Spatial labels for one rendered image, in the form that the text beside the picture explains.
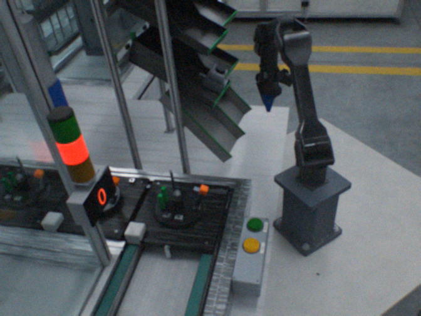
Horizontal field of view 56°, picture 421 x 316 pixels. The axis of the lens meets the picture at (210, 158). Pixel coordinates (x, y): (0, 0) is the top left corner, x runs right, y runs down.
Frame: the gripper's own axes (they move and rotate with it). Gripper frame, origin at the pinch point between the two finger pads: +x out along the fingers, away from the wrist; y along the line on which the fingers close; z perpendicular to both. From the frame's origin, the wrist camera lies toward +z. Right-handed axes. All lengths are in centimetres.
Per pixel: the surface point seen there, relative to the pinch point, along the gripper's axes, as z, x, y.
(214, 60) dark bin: -17.6, -12.7, 1.3
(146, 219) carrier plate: -38, 23, -36
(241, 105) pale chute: -7.9, 4.7, 7.0
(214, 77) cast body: -18.2, -11.7, -16.7
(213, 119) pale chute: -18.4, 4.8, -6.5
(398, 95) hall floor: 140, 57, 185
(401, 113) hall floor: 132, 63, 160
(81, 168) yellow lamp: -46, -4, -59
